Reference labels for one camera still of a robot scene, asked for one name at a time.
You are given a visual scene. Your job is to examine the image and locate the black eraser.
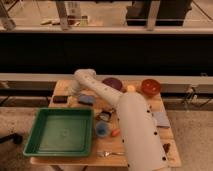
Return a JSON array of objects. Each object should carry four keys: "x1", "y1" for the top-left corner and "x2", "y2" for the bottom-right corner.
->
[{"x1": 53, "y1": 96, "x2": 68, "y2": 103}]

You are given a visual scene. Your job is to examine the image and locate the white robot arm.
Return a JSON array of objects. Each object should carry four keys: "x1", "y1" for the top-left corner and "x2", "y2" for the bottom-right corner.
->
[{"x1": 69, "y1": 69, "x2": 171, "y2": 171}]

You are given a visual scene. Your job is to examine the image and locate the purple bowl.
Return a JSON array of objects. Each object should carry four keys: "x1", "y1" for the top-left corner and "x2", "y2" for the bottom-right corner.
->
[{"x1": 103, "y1": 77, "x2": 123, "y2": 91}]

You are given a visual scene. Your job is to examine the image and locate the red bowl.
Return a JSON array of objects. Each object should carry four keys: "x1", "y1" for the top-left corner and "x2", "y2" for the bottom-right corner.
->
[{"x1": 141, "y1": 79, "x2": 161, "y2": 97}]

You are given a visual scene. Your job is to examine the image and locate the blue sponge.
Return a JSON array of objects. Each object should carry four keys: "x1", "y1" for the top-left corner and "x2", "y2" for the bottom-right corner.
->
[{"x1": 78, "y1": 95, "x2": 95, "y2": 105}]

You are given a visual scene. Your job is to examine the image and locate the green plastic tray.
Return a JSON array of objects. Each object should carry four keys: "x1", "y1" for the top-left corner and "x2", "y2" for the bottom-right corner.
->
[{"x1": 23, "y1": 108, "x2": 93, "y2": 157}]

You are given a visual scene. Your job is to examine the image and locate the black binder clip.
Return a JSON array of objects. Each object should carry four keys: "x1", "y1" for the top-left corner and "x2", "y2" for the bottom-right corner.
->
[{"x1": 98, "y1": 111, "x2": 112, "y2": 122}]

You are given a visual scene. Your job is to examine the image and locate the blue plastic cup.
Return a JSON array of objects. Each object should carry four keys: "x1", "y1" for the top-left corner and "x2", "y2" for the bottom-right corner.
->
[{"x1": 95, "y1": 121, "x2": 109, "y2": 138}]

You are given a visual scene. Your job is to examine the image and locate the orange carrot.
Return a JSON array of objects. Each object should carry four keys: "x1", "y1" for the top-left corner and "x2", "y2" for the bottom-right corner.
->
[{"x1": 111, "y1": 128, "x2": 120, "y2": 137}]

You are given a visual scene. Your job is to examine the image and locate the silver fork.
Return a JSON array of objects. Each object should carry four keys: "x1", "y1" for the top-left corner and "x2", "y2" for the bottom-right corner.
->
[{"x1": 97, "y1": 151, "x2": 125, "y2": 157}]

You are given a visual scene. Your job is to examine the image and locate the orange apple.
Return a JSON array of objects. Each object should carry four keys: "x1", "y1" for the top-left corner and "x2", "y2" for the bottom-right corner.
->
[{"x1": 126, "y1": 85, "x2": 136, "y2": 92}]

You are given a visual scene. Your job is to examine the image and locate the black caster wheel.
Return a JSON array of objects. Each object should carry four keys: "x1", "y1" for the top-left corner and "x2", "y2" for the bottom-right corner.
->
[{"x1": 0, "y1": 133, "x2": 23, "y2": 144}]

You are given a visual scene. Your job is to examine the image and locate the blue cloth pad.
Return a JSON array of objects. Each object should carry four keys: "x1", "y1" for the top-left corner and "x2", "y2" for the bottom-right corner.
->
[{"x1": 153, "y1": 111, "x2": 170, "y2": 128}]

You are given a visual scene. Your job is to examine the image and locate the bunch of dark grapes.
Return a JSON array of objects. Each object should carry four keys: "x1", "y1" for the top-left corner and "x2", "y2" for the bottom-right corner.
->
[{"x1": 163, "y1": 143, "x2": 171, "y2": 154}]

